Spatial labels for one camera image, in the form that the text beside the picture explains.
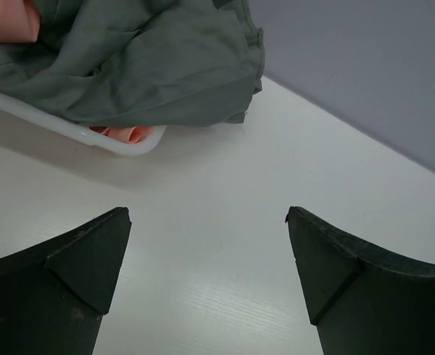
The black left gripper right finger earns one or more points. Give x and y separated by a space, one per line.
361 298

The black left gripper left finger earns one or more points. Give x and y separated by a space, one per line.
53 295

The grey pleated skirt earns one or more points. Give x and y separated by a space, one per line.
120 64

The pink skirt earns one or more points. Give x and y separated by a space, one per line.
19 22

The white plastic bin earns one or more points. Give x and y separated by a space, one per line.
77 133

